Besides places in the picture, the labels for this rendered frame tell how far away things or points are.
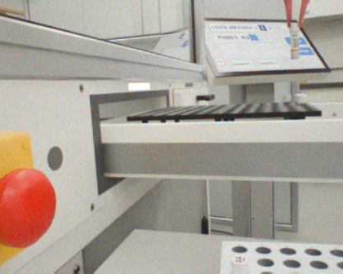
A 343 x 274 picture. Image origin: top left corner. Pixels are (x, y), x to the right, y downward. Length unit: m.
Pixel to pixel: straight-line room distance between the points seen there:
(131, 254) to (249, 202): 1.11
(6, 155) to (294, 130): 0.25
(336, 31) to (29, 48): 3.93
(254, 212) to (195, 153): 1.13
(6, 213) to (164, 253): 0.23
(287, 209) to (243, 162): 1.92
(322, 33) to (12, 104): 3.95
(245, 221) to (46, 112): 1.24
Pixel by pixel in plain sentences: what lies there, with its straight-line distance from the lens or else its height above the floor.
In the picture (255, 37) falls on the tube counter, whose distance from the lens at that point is 1.41.
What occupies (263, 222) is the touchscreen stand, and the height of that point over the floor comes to 0.34.
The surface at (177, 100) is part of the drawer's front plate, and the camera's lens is 0.66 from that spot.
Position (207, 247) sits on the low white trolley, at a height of 0.76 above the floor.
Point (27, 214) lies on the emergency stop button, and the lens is 0.18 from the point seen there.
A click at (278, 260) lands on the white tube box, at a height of 0.80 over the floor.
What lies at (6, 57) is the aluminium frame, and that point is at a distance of 0.28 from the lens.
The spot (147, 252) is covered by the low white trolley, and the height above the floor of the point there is 0.76.
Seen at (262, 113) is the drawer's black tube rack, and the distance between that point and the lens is 0.38.
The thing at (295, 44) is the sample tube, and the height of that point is 0.98.
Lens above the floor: 0.93
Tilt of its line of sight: 8 degrees down
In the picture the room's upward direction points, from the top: 3 degrees counter-clockwise
